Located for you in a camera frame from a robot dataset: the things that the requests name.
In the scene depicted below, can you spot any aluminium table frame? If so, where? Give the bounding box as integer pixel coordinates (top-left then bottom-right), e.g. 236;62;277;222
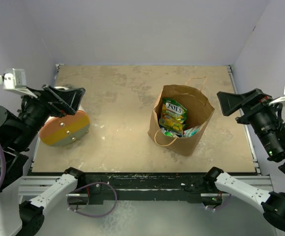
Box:
18;64;275;197

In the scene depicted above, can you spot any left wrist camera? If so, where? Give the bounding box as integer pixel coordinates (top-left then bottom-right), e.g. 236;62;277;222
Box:
3;68;27;91

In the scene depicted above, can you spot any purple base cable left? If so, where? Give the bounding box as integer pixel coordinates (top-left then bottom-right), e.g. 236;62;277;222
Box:
66;181;118;218

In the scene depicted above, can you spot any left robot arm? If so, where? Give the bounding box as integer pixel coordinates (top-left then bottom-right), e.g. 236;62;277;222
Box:
0;85;86;236

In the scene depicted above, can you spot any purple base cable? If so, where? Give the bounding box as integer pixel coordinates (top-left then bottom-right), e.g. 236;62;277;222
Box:
205;193;232;212
66;181;118;218

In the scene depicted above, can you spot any green snack pack in bag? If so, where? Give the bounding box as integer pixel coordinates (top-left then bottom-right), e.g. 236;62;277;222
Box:
160;127;181;138

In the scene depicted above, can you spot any white roll with orange end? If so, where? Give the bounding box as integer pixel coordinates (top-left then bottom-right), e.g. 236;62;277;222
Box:
39;105;90;147

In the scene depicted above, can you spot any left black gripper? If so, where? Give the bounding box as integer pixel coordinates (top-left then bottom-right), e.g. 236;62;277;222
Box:
15;82;86;148

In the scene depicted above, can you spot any green white chips bag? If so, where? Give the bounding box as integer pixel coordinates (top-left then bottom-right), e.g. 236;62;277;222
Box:
182;125;202;138

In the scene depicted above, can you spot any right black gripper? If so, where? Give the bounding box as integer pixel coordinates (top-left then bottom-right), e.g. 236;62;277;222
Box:
216;86;282;156

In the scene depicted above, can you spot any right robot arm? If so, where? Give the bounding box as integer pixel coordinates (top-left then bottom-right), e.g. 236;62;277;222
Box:
203;88;285;232

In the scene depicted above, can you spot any brown paper bag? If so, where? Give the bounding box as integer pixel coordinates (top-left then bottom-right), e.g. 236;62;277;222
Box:
148;80;215;156

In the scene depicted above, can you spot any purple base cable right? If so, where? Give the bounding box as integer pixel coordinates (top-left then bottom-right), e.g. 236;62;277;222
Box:
205;193;232;212

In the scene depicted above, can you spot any green Fox's candy bag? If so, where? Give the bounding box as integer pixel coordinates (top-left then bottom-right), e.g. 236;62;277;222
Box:
158;98;188;135

